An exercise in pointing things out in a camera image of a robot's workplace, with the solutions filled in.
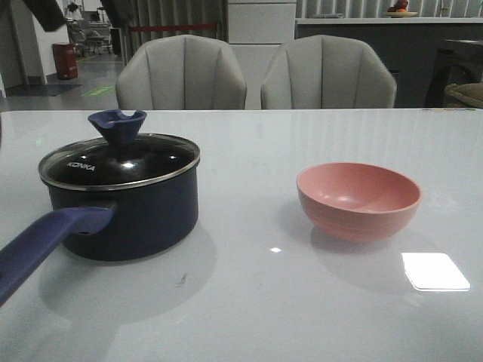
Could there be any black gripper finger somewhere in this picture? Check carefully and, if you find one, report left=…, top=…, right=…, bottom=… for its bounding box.
left=23, top=0, right=66, bottom=32
left=100, top=0, right=134, bottom=27

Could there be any glass pot lid blue knob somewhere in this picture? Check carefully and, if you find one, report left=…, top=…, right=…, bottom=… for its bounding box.
left=37, top=109, right=201, bottom=189

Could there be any pink plastic bowl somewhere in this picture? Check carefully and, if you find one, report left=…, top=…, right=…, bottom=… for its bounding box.
left=297, top=162, right=422, bottom=242

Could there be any red trash bin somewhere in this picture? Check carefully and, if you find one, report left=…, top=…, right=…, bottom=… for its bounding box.
left=52, top=43, right=78, bottom=80

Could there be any left beige upholstered chair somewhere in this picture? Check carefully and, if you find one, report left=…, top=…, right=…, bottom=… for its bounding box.
left=115, top=35, right=247, bottom=110

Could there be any beige upholstered chair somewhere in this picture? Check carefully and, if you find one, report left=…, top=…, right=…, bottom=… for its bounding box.
left=260, top=35, right=397, bottom=109
left=115, top=35, right=247, bottom=110

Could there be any white cabinet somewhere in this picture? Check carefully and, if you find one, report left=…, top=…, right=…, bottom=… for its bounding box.
left=227, top=1, right=297, bottom=109

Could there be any right beige upholstered chair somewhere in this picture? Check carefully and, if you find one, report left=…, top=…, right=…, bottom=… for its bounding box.
left=260, top=35, right=397, bottom=109

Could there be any fruit plate on counter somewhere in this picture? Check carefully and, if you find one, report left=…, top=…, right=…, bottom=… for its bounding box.
left=381, top=0, right=419, bottom=19

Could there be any grey counter sideboard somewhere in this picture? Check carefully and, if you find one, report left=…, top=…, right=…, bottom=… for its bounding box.
left=295, top=17, right=482, bottom=108

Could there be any olive cushion seat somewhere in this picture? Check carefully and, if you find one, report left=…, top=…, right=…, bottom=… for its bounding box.
left=445, top=82, right=483, bottom=109

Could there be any dark blue saucepan purple handle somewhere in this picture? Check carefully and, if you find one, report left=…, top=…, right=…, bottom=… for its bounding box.
left=1, top=165, right=198, bottom=301

